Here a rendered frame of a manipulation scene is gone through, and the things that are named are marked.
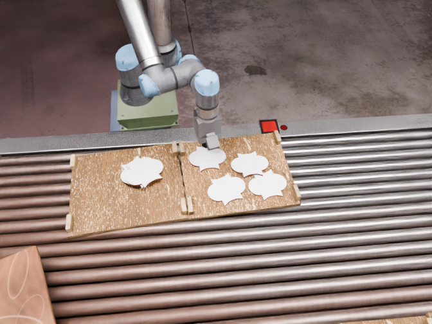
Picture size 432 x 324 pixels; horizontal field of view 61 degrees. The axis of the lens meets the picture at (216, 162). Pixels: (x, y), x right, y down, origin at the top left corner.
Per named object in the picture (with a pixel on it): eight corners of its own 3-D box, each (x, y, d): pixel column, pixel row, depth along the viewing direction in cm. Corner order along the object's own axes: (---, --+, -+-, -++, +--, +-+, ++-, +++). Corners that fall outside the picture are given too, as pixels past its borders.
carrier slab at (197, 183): (179, 145, 150) (179, 143, 149) (276, 134, 155) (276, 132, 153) (188, 220, 129) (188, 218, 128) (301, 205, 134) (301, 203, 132)
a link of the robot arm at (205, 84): (211, 63, 116) (224, 80, 111) (211, 90, 124) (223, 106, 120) (189, 71, 113) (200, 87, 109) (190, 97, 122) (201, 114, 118)
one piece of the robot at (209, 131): (200, 127, 117) (202, 159, 130) (227, 121, 119) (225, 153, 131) (190, 103, 124) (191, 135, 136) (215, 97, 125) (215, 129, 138)
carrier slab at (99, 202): (73, 158, 145) (72, 156, 144) (176, 144, 150) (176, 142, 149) (68, 238, 124) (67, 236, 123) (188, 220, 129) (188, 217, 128)
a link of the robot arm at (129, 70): (116, 72, 158) (109, 46, 147) (145, 64, 162) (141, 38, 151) (124, 90, 152) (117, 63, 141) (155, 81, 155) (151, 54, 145)
